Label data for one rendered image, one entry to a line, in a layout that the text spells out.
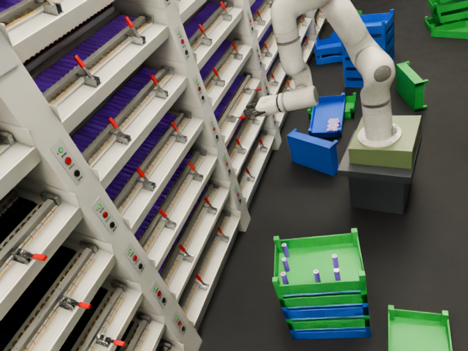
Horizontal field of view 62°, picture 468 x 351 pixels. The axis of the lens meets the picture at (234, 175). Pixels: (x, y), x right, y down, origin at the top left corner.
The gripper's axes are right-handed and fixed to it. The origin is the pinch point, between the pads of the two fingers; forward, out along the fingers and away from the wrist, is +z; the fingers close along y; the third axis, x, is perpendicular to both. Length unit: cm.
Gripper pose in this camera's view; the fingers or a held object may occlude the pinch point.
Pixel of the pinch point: (249, 110)
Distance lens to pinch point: 178.2
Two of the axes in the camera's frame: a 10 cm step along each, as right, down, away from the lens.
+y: -3.2, 6.7, -6.7
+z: -8.5, 1.1, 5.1
